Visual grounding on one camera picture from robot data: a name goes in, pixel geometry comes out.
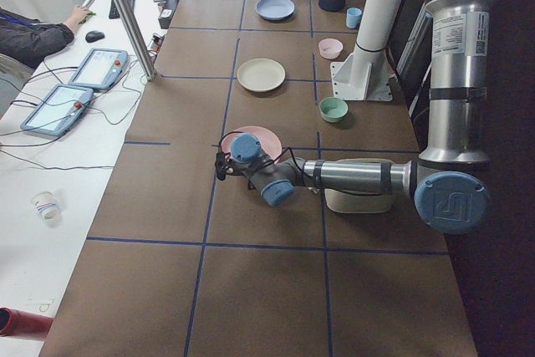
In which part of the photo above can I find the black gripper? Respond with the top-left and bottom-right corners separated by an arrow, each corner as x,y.
214,151 -> 242,181

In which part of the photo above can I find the pink plate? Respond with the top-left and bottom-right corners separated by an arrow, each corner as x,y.
221,125 -> 282,164

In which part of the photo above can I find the blue plate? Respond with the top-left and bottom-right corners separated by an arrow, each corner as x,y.
256,0 -> 295,21

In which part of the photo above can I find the person's dark sleeved forearm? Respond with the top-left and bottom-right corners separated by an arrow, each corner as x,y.
1,8 -> 74,69

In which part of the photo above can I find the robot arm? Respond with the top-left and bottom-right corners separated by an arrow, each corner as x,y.
215,0 -> 497,234

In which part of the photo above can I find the person's hand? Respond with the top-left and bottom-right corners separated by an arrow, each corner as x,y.
64,5 -> 93,33

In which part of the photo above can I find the cream white plate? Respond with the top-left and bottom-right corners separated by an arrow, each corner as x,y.
237,59 -> 286,93

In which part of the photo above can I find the green bowl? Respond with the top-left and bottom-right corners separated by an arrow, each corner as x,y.
319,97 -> 349,123

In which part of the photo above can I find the cream toaster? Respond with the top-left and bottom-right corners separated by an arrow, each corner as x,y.
324,189 -> 395,214

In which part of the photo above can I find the far teach pendant tablet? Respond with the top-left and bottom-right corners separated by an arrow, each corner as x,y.
69,48 -> 129,92

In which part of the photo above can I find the teach pendant tablet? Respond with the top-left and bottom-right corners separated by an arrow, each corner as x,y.
69,48 -> 129,92
20,84 -> 94,137

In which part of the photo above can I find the pink bowl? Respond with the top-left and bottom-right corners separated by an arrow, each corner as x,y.
318,38 -> 344,60

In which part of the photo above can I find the near teach pendant tablet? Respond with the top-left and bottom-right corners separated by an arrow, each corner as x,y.
20,84 -> 94,137

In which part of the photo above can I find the white paper cup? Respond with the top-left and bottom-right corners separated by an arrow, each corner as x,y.
31,191 -> 60,222

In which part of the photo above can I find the black computer mouse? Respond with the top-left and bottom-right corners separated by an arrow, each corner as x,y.
84,30 -> 105,43

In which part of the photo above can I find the light blue cup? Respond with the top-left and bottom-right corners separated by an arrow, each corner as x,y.
345,7 -> 363,29

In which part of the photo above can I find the red cylinder object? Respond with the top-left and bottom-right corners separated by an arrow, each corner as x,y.
1,308 -> 54,341

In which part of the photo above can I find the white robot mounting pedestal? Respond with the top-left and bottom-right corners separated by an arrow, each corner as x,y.
331,0 -> 401,102

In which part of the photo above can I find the aluminium frame post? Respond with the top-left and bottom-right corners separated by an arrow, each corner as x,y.
113,0 -> 156,82

